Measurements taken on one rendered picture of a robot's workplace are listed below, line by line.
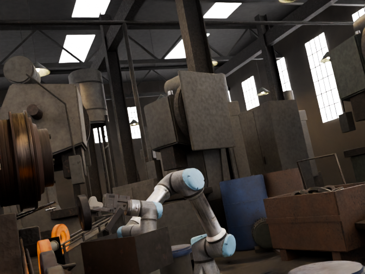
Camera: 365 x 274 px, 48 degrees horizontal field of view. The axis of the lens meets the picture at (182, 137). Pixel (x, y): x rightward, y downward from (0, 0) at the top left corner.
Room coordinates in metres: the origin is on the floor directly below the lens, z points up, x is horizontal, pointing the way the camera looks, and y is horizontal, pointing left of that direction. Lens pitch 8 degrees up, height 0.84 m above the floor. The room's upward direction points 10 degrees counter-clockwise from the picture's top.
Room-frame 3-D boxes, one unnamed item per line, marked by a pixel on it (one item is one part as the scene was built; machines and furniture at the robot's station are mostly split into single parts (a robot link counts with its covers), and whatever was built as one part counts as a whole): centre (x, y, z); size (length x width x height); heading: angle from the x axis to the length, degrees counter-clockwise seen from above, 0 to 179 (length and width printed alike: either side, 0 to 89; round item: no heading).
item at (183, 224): (4.66, 0.57, 0.39); 1.03 x 0.83 x 0.77; 129
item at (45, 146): (1.94, 0.67, 1.11); 0.28 x 0.06 x 0.28; 24
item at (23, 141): (1.90, 0.76, 1.11); 0.47 x 0.06 x 0.47; 24
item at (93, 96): (10.82, 2.34, 2.25); 0.92 x 0.92 x 4.50
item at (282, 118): (6.82, -1.49, 1.00); 0.80 x 0.63 x 2.00; 29
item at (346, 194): (4.03, -1.24, 0.33); 0.93 x 0.73 x 0.66; 31
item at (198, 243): (2.36, 0.00, 0.52); 0.13 x 0.12 x 0.14; 51
